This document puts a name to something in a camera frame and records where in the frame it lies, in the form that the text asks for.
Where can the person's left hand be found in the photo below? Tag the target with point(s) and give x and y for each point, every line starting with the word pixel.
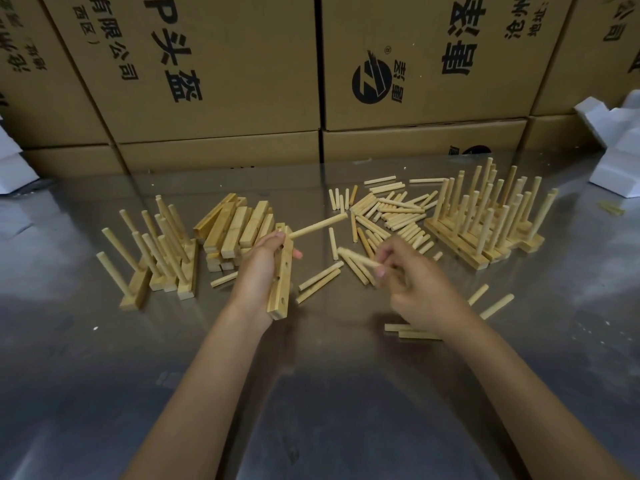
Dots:
pixel 252 289

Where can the person's right hand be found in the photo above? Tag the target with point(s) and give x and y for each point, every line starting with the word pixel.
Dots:
pixel 430 294

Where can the pile of drilled wooden bars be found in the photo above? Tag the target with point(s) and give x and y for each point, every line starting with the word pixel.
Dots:
pixel 230 229

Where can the pile of wooden dowels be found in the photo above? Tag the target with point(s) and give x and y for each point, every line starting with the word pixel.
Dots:
pixel 390 209

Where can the person's right forearm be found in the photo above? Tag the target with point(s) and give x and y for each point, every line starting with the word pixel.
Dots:
pixel 530 404

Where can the person's left forearm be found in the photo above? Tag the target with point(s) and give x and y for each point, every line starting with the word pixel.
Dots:
pixel 195 409

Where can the stack of white foam blocks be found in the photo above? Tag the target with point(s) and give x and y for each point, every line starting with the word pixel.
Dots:
pixel 620 169
pixel 15 174

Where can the clear tape patch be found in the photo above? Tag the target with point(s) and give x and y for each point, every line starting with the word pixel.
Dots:
pixel 169 379

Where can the shiny metal table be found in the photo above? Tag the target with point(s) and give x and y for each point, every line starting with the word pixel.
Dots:
pixel 75 344

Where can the stack of brown cardboard boxes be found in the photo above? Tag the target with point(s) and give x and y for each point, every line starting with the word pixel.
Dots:
pixel 240 69

